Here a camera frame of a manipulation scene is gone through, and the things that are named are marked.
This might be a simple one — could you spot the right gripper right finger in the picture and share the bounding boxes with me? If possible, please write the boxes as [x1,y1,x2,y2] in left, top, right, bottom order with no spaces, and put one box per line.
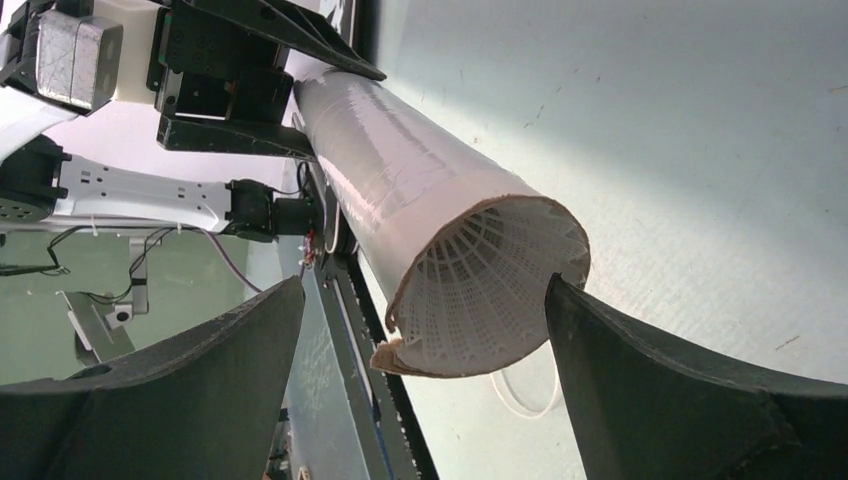
[545,275,847,479]

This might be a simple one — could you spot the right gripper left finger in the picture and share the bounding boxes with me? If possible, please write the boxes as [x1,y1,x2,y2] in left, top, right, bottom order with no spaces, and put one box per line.
[1,277,305,479]

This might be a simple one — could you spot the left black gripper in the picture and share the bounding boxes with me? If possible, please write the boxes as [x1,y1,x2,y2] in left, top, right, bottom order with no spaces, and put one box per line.
[147,0,386,159]

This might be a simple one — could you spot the white shuttlecock tube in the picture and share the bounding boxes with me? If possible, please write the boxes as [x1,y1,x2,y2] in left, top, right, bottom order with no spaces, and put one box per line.
[295,68,585,375]

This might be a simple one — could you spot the white shuttlecock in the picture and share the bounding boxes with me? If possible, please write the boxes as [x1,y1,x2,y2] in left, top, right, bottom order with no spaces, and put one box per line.
[378,198,591,378]

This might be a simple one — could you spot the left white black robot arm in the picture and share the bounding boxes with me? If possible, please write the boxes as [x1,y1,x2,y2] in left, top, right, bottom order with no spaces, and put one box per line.
[1,1,384,242]

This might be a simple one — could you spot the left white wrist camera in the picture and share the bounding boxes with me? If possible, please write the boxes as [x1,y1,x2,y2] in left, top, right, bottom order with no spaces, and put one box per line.
[0,0,160,117]

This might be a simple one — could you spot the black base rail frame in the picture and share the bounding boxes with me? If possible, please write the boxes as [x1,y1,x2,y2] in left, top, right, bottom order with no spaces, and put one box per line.
[277,236,438,479]

